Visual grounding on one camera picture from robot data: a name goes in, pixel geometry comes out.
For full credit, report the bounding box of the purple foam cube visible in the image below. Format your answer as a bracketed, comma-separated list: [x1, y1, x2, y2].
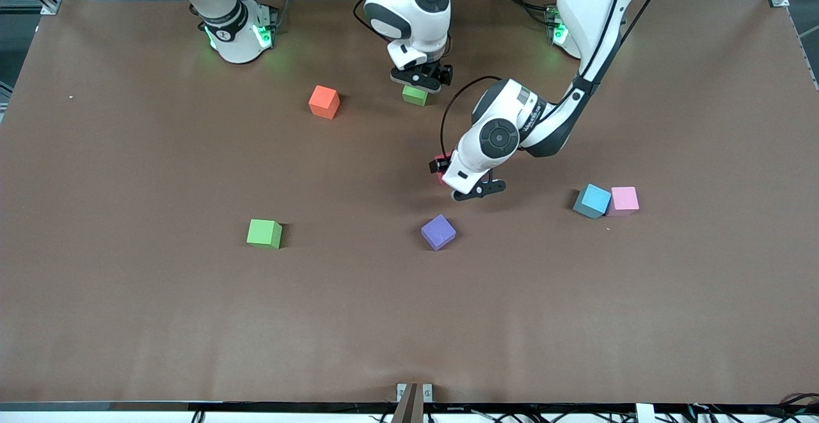
[420, 214, 457, 252]

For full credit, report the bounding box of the orange foam cube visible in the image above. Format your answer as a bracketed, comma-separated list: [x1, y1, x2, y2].
[308, 85, 341, 121]

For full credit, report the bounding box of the blue foam cube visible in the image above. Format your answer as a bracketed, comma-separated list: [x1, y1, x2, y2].
[572, 183, 612, 220]

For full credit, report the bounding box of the pink foam cube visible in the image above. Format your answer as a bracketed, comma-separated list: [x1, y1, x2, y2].
[605, 186, 640, 217]

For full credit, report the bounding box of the large table cover sheet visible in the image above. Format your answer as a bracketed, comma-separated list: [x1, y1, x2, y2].
[0, 0, 819, 404]

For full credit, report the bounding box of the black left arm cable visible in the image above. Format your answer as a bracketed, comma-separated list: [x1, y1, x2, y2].
[440, 0, 672, 156]

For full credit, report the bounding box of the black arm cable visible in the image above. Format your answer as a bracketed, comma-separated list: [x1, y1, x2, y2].
[440, 0, 672, 156]
[353, 0, 392, 44]

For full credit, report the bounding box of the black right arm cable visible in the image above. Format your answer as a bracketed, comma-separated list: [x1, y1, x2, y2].
[353, 0, 392, 44]

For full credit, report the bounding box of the small metal bracket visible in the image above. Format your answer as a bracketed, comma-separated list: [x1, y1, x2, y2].
[396, 383, 434, 404]

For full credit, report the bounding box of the black cable bundle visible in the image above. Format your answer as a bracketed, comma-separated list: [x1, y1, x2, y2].
[688, 392, 819, 423]

